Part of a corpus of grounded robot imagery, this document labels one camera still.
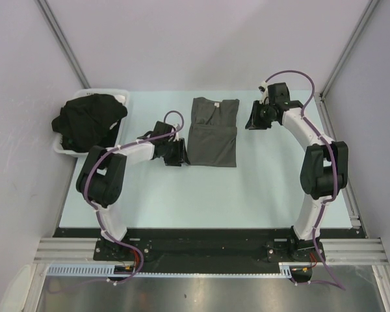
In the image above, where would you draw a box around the aluminium left corner post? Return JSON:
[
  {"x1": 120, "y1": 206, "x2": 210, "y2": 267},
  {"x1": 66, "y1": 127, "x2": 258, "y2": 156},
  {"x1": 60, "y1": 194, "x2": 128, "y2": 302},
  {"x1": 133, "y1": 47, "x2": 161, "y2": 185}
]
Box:
[{"x1": 34, "y1": 0, "x2": 90, "y2": 88}]

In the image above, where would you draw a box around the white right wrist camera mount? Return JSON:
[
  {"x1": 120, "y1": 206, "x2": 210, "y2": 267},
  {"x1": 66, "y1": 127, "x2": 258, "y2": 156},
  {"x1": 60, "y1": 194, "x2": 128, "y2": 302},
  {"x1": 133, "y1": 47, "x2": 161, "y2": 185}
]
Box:
[{"x1": 259, "y1": 81, "x2": 268, "y2": 99}]

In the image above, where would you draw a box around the aluminium corner post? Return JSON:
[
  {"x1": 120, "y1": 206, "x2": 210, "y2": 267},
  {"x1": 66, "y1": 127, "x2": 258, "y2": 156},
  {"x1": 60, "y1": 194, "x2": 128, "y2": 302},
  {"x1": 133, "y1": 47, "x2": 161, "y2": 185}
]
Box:
[
  {"x1": 321, "y1": 0, "x2": 383, "y2": 98},
  {"x1": 34, "y1": 0, "x2": 90, "y2": 88}
]

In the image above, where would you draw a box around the light blue cable duct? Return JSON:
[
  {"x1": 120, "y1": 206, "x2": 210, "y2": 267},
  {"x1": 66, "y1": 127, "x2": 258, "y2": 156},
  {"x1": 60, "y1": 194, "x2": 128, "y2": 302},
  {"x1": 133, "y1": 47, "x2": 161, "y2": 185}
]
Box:
[{"x1": 47, "y1": 264, "x2": 292, "y2": 279}]

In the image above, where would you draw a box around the aluminium right corner post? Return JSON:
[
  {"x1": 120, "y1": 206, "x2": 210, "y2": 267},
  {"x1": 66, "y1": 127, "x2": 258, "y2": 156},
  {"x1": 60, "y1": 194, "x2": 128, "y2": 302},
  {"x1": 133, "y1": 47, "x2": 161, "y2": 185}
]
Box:
[{"x1": 321, "y1": 0, "x2": 383, "y2": 98}]

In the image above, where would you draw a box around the white t shirt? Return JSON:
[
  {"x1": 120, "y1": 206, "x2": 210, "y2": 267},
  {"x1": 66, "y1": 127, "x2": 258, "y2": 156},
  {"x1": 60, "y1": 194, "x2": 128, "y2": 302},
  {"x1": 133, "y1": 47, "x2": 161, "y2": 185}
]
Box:
[{"x1": 110, "y1": 94, "x2": 128, "y2": 129}]

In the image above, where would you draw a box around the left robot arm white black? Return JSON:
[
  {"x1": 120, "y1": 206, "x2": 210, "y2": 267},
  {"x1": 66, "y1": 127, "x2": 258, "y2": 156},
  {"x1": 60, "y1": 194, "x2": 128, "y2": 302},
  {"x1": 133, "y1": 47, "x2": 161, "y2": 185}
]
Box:
[{"x1": 76, "y1": 121, "x2": 189, "y2": 260}]

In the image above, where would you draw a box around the black t shirt pile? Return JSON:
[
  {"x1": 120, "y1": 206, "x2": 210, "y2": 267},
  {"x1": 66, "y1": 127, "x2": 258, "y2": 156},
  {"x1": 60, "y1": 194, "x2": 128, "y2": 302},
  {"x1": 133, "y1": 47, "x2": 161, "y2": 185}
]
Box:
[{"x1": 51, "y1": 94, "x2": 128, "y2": 153}]

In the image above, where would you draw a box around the dark grey t shirt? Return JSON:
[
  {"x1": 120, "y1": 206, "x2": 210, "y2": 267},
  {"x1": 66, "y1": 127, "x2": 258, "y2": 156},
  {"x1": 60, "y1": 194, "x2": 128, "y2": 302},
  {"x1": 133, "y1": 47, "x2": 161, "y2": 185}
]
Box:
[{"x1": 187, "y1": 97, "x2": 240, "y2": 168}]

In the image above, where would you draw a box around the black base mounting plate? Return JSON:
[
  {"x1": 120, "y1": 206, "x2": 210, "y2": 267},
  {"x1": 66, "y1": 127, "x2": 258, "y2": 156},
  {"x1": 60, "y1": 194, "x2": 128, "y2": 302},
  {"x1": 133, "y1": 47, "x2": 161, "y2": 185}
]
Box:
[{"x1": 53, "y1": 227, "x2": 366, "y2": 262}]

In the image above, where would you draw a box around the aluminium front frame rail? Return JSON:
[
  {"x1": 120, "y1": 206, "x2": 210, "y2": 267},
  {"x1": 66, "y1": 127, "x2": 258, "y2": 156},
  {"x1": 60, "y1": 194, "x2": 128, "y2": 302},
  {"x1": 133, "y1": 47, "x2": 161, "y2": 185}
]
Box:
[{"x1": 34, "y1": 238, "x2": 389, "y2": 265}]

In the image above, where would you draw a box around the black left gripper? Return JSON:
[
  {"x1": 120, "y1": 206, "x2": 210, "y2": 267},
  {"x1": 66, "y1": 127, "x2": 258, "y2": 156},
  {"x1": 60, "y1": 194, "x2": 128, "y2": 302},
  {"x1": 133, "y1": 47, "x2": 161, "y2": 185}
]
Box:
[{"x1": 162, "y1": 138, "x2": 190, "y2": 166}]

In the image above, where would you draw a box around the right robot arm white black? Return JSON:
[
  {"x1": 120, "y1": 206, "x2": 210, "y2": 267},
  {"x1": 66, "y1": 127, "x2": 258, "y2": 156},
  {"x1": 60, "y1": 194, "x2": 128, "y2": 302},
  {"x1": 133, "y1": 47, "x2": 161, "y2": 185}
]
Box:
[{"x1": 245, "y1": 82, "x2": 348, "y2": 261}]

